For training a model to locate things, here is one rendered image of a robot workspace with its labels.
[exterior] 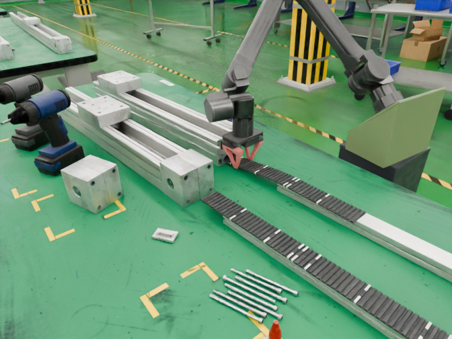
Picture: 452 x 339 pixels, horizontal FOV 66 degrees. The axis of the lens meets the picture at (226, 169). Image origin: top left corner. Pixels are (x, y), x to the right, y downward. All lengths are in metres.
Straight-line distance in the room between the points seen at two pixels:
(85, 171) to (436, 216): 0.83
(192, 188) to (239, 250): 0.21
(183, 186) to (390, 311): 0.49
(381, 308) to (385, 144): 0.53
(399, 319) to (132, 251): 0.51
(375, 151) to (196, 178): 0.53
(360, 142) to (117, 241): 0.73
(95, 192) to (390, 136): 0.78
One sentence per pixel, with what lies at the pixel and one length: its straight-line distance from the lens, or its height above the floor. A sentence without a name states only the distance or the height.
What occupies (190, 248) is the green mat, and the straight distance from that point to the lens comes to 0.76.
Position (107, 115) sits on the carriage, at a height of 0.90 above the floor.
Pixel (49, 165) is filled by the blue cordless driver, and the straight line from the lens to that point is 1.10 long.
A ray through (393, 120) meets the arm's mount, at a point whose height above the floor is 0.93.
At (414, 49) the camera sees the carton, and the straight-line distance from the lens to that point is 5.80.
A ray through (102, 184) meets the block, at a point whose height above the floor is 0.85.
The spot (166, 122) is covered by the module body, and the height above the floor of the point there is 0.84.
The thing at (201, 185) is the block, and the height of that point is 0.82.
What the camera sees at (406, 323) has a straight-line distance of 0.66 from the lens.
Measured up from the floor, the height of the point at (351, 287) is 0.81.
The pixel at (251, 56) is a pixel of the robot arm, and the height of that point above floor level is 1.07.
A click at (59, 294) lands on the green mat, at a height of 0.78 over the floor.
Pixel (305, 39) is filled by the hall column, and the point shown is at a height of 0.53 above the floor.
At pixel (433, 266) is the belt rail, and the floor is 0.79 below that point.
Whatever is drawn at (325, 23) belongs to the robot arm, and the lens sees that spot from 1.19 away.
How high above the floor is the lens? 1.31
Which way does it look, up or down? 31 degrees down
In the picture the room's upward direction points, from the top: 2 degrees counter-clockwise
